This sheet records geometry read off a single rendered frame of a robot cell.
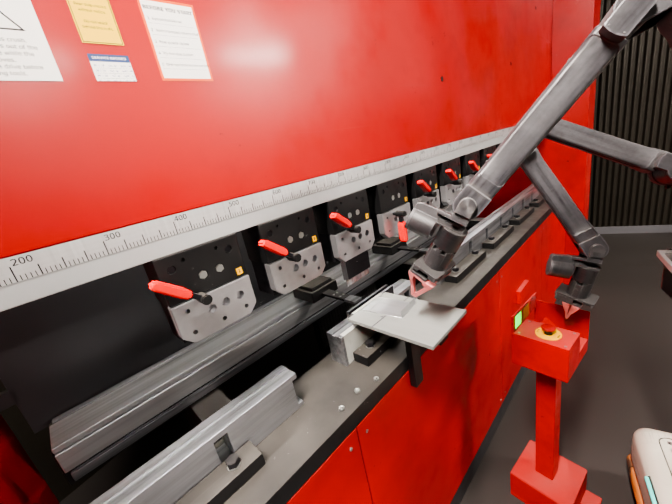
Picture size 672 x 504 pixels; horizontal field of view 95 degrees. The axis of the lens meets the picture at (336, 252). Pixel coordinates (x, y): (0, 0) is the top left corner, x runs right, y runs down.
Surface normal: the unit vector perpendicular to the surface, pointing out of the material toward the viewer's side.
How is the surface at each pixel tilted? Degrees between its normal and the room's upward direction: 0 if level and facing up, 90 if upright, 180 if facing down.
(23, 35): 90
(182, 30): 90
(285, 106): 90
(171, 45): 90
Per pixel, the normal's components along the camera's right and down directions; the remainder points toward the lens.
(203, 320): 0.70, 0.09
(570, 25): -0.69, 0.34
